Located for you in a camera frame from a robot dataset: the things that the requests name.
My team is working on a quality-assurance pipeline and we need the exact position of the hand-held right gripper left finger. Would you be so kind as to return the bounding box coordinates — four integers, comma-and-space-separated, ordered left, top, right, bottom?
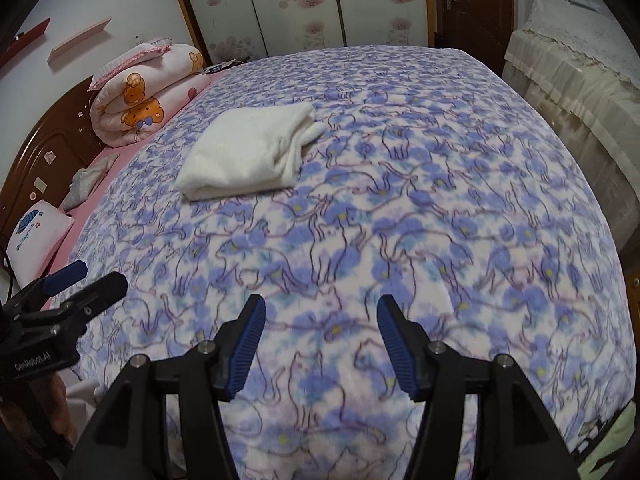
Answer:
72, 294, 267, 480

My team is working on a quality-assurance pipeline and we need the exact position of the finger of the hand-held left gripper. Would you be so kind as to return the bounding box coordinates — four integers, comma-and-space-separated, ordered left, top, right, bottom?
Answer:
0, 260, 89, 322
25, 271, 129, 347

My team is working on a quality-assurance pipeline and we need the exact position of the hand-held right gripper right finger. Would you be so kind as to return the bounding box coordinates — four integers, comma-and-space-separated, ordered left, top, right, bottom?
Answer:
376, 294, 581, 480

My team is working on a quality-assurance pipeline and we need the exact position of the white fluffy braided-trim cardigan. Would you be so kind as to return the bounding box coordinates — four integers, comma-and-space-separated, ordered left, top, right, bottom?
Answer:
176, 101, 327, 202

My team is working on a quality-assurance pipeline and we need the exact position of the person's left hand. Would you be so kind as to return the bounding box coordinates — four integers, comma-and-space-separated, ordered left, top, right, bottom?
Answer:
47, 375, 80, 448

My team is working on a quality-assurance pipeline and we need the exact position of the white printed pillow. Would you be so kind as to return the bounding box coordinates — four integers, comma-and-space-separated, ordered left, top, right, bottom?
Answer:
5, 200, 76, 286

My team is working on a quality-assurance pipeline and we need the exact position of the grey crumpled cloth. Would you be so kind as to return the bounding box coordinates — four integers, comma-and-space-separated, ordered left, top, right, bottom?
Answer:
61, 154, 120, 211

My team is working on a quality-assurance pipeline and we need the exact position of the dark wooden headboard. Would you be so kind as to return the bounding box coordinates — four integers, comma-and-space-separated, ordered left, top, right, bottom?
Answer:
0, 77, 108, 261

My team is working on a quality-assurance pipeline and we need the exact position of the purple cat-print blanket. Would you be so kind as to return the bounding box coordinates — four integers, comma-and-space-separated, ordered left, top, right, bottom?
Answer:
70, 45, 633, 480

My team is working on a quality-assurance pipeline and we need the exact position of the pink bear-print rolled quilt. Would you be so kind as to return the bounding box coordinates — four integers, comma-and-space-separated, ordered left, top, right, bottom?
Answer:
87, 37, 211, 148

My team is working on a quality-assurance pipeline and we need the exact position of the pale green bag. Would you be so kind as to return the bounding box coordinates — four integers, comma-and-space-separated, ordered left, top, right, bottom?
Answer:
575, 397, 633, 461

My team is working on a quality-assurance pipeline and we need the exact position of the cream pleated furniture cover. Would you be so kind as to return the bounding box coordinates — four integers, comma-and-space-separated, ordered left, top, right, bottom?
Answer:
502, 30, 640, 251

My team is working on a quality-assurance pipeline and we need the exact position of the floral sliding-door wardrobe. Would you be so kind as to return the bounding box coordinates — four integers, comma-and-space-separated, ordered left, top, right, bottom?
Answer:
167, 0, 438, 66

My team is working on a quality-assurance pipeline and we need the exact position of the dark wooden door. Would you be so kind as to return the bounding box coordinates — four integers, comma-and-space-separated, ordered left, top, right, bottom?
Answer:
432, 0, 516, 63

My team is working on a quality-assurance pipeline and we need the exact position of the white lace cover cloth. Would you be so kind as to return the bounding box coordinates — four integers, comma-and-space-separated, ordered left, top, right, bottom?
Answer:
517, 0, 640, 106

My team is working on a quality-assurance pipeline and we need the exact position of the pink wall shelf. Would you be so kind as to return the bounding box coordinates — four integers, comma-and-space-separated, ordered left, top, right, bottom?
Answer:
47, 18, 112, 66

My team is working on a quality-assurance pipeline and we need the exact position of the red wall shelf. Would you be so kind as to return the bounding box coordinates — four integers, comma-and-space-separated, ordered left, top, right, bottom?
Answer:
0, 17, 51, 68

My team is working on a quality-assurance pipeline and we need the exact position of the black cable clutter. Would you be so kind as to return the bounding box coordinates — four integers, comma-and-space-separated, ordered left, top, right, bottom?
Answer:
205, 57, 248, 75

